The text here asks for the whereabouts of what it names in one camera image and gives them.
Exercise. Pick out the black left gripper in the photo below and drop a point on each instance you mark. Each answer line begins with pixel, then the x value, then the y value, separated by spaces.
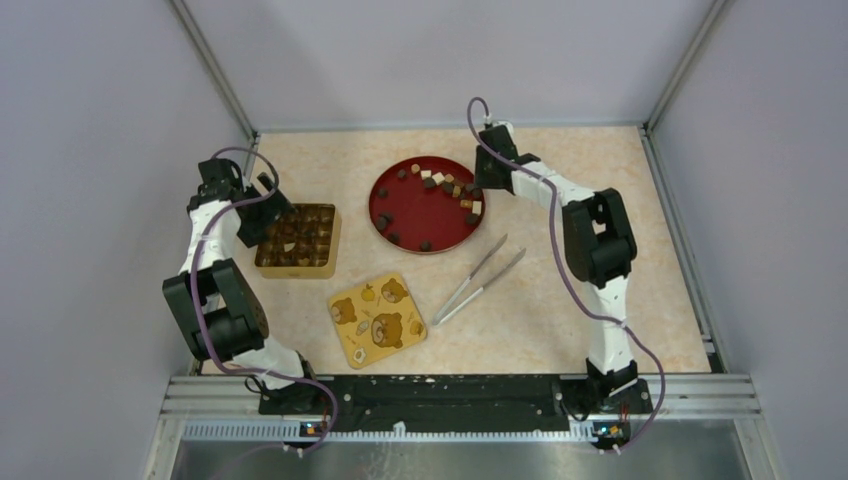
pixel 252 233

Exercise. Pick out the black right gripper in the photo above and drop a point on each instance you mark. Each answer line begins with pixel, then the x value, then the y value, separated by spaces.
pixel 480 180

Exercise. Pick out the gold chocolate box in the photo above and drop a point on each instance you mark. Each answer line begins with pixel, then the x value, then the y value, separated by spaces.
pixel 302 244

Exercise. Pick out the red round tray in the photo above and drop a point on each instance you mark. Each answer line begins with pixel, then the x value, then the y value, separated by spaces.
pixel 418 214

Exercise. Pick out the gold box lid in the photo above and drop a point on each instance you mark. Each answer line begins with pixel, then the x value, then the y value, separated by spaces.
pixel 376 319

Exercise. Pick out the steel serving tongs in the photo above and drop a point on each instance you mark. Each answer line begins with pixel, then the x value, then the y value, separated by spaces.
pixel 479 280

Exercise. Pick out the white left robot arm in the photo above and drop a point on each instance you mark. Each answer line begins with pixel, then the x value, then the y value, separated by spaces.
pixel 217 312

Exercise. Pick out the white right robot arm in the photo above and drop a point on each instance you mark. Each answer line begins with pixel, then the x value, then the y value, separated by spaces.
pixel 593 243

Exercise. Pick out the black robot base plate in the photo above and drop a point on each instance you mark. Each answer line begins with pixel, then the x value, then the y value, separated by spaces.
pixel 449 403

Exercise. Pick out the white cable duct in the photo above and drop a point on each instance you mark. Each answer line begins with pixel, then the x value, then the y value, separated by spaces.
pixel 279 431

